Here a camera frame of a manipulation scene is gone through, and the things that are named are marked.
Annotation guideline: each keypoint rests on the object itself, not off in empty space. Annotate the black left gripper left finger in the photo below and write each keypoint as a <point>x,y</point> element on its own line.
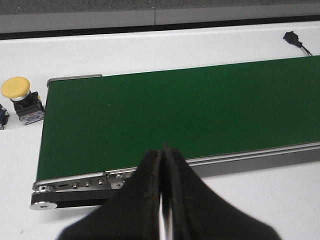
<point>132,214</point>

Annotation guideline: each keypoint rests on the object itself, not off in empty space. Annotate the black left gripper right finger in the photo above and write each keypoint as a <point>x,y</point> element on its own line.
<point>192,211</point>

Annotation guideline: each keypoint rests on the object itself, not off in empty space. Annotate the green conveyor belt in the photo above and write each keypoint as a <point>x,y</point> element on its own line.
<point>107,123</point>

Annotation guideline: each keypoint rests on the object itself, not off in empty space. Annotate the grey speckled stone counter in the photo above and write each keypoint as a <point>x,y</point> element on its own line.
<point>50,15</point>

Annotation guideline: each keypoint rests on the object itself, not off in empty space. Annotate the aluminium conveyor front rail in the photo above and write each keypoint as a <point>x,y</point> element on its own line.
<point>239,162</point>

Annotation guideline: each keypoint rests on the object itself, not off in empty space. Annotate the white conveyor back rail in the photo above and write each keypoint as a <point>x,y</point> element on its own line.
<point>40,59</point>

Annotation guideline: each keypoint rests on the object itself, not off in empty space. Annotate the black sensor with cable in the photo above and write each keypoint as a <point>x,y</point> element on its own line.
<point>293,39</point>

